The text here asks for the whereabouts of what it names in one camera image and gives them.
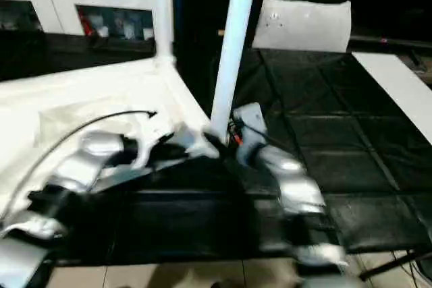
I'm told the white plastic table leg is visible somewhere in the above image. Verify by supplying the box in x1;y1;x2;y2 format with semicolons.
150;0;176;67
209;0;261;142

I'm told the black floor stand bar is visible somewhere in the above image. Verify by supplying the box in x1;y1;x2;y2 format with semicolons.
358;251;432;281

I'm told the white cabinet with glass doors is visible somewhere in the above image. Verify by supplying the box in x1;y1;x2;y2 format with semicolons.
0;0;175;42

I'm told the white plastic table top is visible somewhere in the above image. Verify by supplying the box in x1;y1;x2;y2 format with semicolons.
0;57;223;218

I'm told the white plastic bag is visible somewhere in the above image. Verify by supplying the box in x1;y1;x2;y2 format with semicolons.
251;0;353;53

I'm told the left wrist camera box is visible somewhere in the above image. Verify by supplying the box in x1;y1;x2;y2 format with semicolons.
132;111;178;169

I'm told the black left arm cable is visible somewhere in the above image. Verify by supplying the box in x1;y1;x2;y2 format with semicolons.
0;110;157;214

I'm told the flat white board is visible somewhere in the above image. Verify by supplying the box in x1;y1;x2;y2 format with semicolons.
352;52;432;144

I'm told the black work mat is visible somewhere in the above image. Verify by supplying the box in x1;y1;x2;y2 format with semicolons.
0;32;432;265

